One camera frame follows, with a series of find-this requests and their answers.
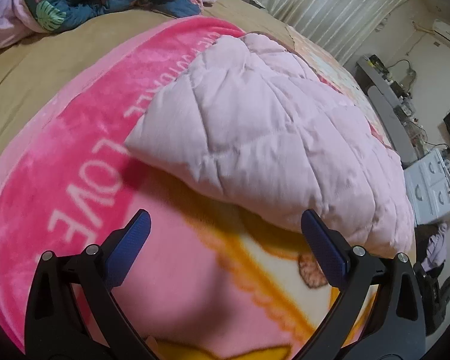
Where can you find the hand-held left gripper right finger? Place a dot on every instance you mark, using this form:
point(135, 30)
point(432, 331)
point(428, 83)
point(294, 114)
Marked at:
point(320, 240)

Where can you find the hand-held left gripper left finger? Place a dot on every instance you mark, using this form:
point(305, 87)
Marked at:
point(132, 238)

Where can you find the pink quilted jacket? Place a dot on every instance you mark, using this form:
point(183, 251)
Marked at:
point(266, 131)

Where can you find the lilac clothes pile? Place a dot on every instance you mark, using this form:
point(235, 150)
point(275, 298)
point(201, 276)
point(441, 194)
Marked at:
point(437, 247)

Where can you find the pink printed blanket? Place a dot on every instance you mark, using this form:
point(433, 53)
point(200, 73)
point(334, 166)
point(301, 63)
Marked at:
point(78, 150)

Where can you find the white drawer cabinet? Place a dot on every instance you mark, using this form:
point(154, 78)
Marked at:
point(427, 191)

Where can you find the grey desk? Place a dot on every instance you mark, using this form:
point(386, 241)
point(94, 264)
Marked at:
point(390, 108)

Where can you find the patterned peach mattress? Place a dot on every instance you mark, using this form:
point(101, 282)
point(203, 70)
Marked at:
point(341, 71)

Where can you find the tan bed sheet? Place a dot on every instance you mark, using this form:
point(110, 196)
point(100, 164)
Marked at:
point(41, 67)

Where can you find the white curtain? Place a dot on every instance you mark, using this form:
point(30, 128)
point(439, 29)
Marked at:
point(333, 3)

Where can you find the light pink bedding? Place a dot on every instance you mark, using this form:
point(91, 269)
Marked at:
point(3, 22)

